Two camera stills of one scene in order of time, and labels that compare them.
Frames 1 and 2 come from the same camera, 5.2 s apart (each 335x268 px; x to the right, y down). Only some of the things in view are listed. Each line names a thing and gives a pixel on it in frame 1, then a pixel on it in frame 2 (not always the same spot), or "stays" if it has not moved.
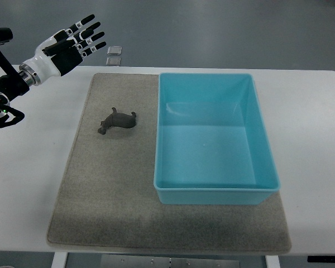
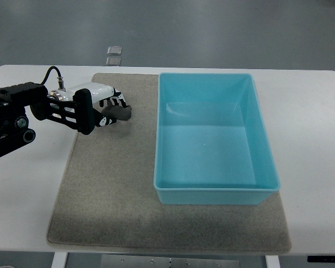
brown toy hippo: [118, 119] → [118, 112]
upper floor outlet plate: [114, 50] stays
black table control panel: [326, 259] stays
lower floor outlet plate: [113, 61] stays
